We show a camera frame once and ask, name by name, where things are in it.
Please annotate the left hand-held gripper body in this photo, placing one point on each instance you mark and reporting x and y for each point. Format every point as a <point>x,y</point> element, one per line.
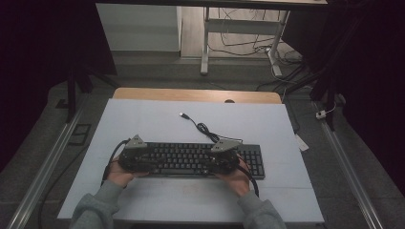
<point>132,159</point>

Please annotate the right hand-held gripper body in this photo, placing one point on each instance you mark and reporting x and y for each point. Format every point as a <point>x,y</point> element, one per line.
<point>227,160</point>

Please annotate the black keyboard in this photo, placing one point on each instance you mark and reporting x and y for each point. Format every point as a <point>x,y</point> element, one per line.
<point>184,159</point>

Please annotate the person's left hand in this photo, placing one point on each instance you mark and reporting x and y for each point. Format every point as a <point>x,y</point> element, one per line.
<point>119,176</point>

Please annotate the person's right hand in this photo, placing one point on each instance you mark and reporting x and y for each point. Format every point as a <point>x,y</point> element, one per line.
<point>240,181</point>

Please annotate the white foam board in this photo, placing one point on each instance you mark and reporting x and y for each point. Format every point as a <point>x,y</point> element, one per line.
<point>159,124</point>

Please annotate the white paper tag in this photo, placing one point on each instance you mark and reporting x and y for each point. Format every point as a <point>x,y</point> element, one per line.
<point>302,143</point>

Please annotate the black metal stand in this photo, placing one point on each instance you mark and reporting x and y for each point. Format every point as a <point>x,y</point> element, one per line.
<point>71,95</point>
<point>331,105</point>

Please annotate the small white box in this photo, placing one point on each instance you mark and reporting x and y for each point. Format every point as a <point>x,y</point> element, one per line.
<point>321,114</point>

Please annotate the white cabinet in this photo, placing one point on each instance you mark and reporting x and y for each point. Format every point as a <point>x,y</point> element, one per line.
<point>137,28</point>

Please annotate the white-legged desk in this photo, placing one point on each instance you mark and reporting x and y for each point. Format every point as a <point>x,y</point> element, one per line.
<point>242,27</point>

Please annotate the dark curtain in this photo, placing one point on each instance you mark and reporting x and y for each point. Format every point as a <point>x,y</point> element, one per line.
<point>372,79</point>
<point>38,63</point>

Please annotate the black floor frame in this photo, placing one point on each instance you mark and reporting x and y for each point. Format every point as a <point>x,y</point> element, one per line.
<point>79,140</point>

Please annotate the aluminium floor rail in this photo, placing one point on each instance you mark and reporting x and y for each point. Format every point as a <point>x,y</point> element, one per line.
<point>44,171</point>
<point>347,165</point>

